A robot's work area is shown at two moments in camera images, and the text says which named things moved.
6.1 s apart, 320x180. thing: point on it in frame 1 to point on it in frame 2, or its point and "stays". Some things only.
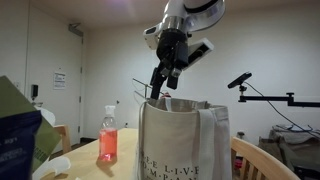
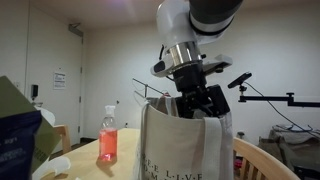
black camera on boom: (239, 81) stays
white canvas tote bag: (183, 140) stays
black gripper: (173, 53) to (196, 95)
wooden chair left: (64, 131) stays
